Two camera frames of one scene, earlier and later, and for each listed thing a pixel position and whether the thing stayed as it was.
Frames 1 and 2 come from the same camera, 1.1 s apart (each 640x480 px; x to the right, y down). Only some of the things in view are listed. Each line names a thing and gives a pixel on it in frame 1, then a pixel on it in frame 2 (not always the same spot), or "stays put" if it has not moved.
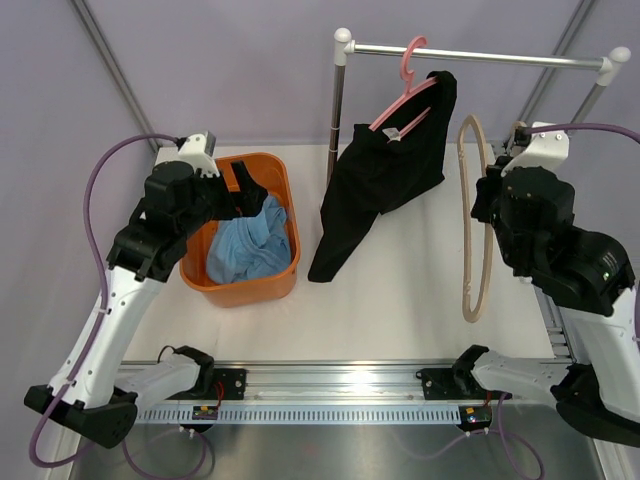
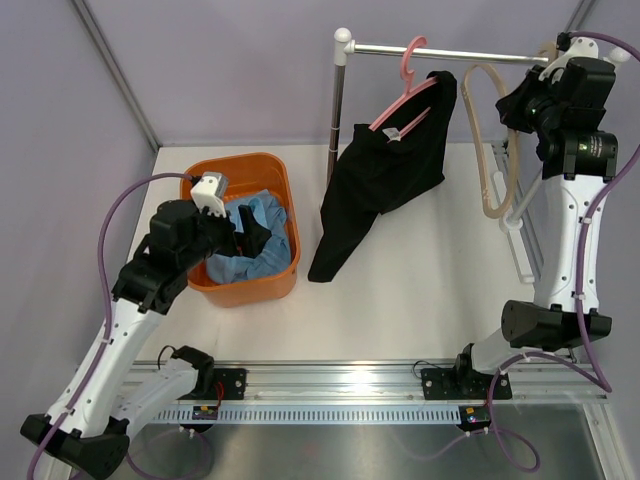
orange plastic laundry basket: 275,174 stays put
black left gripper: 236,204 to 250,241
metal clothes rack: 345,48 stays put
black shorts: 404,156 stays put
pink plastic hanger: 409,75 stays put
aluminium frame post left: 116,73 stays put
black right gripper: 487,186 to 511,107
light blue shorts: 250,247 stays put
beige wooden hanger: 472,316 to 551,47
